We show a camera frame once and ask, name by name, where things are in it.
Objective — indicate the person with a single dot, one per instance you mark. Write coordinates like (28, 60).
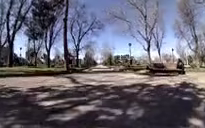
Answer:
(180, 64)

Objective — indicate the grass stretch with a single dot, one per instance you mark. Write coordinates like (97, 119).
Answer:
(200, 69)
(20, 70)

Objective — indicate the row of bare trees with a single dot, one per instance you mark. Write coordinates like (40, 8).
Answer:
(66, 36)

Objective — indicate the grey-brown paved path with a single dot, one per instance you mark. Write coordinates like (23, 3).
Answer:
(100, 100)

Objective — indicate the dark bench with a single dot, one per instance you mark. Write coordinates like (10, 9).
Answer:
(160, 68)

